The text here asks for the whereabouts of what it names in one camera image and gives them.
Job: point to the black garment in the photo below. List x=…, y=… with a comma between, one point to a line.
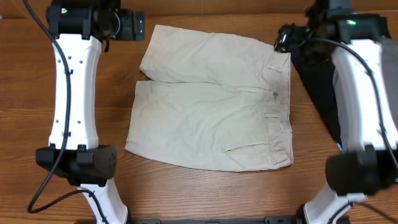
x=318, y=81

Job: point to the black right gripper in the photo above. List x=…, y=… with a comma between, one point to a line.
x=283, y=38

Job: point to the grey garment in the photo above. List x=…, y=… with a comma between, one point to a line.
x=389, y=71

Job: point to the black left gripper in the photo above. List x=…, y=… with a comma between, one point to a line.
x=128, y=18

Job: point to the beige khaki shorts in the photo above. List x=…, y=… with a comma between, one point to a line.
x=212, y=101

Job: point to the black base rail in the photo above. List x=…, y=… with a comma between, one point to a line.
x=211, y=221

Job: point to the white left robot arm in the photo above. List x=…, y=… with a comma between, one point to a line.
x=80, y=31

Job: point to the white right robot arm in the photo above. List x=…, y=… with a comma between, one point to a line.
x=348, y=64

